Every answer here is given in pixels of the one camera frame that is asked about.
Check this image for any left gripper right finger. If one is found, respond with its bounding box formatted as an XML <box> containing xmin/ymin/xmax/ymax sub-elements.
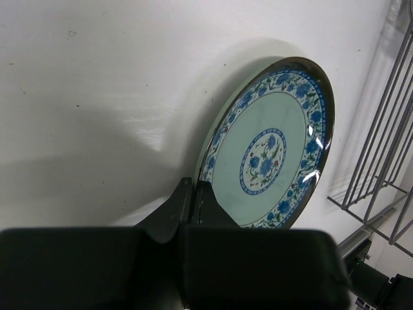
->
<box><xmin>181</xmin><ymin>181</ymin><xmax>350</xmax><ymax>309</ymax></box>

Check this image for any blue patterned round plate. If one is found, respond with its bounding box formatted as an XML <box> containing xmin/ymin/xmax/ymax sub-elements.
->
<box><xmin>195</xmin><ymin>56</ymin><xmax>335</xmax><ymax>229</ymax></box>

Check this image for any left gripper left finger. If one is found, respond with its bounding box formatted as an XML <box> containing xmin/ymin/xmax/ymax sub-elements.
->
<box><xmin>1</xmin><ymin>178</ymin><xmax>193</xmax><ymax>309</ymax></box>

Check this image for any front aluminium rail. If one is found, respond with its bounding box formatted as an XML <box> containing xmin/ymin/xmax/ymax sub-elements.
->
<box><xmin>338</xmin><ymin>207</ymin><xmax>396</xmax><ymax>259</ymax></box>

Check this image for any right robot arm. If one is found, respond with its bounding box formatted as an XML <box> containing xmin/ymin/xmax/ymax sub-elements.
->
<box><xmin>344</xmin><ymin>239</ymin><xmax>412</xmax><ymax>309</ymax></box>

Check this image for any metal wire dish rack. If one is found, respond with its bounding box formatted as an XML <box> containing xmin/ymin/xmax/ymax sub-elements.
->
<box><xmin>328</xmin><ymin>1</ymin><xmax>412</xmax><ymax>242</ymax></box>

